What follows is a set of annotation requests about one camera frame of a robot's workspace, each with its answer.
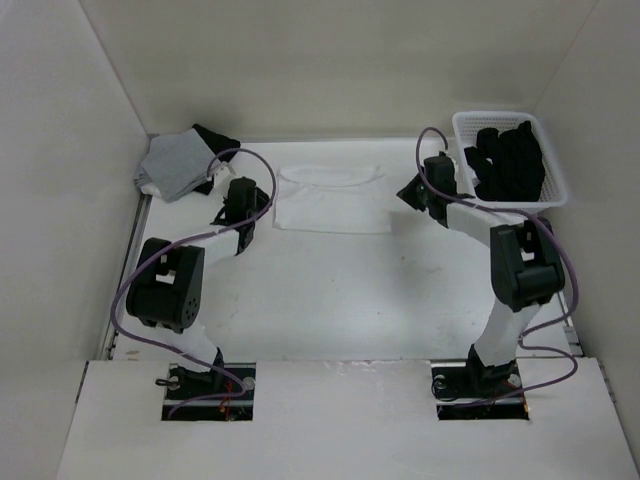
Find white tank top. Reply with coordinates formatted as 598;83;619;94
273;165;391;235

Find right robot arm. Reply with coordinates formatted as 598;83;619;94
397;153;565;397

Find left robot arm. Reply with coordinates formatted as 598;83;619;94
125;177;269;399

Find folded black tank top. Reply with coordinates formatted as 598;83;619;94
192;124;241;163

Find black tank tops in basket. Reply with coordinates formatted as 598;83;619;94
464;121;546;202

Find folded grey tank top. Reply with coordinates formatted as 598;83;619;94
133;129;215;202

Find white plastic basket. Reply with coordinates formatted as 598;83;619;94
452;111;568;213

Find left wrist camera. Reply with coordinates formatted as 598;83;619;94
209;162;237;191

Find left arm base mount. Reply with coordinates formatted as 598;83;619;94
155;363;257;422

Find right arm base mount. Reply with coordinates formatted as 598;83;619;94
431;362;529;421

